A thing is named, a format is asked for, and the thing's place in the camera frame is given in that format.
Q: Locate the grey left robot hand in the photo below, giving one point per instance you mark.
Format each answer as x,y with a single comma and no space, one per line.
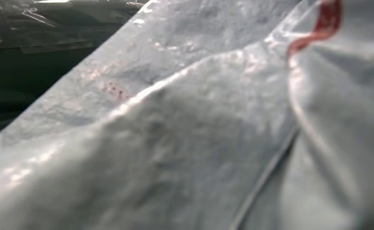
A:
31,47

